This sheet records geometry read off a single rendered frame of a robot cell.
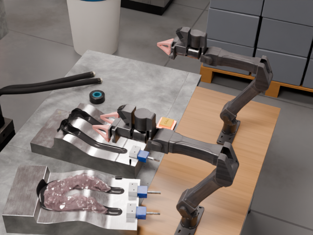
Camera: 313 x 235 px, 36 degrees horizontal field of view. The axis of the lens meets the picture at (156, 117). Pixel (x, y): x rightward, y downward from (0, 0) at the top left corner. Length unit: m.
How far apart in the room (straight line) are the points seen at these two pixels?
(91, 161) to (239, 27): 1.99
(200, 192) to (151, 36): 3.01
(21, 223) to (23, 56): 2.67
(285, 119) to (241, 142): 1.53
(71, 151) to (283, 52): 2.16
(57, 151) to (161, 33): 2.71
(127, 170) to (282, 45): 2.05
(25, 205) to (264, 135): 1.18
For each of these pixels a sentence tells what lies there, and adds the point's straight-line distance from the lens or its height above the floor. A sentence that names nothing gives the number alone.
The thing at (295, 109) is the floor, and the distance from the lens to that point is 3.98.
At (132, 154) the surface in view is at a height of 0.91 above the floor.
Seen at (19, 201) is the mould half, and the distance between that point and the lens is 1.95.
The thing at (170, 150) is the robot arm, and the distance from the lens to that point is 1.70.
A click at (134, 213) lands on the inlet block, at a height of 0.88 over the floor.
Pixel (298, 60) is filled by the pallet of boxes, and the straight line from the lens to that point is 3.86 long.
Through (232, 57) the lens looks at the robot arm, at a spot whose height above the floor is 1.23.
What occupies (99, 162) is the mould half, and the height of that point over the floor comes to 0.85.
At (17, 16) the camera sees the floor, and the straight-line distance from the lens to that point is 5.07.
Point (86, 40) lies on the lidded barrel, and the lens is 4.25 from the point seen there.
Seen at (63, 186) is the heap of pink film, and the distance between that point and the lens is 1.99.
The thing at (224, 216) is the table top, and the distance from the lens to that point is 2.04.
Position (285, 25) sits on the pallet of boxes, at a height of 0.63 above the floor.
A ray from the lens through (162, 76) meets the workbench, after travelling 2.73.
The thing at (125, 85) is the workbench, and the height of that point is 0.80.
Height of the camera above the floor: 2.36
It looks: 40 degrees down
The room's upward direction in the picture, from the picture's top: 3 degrees clockwise
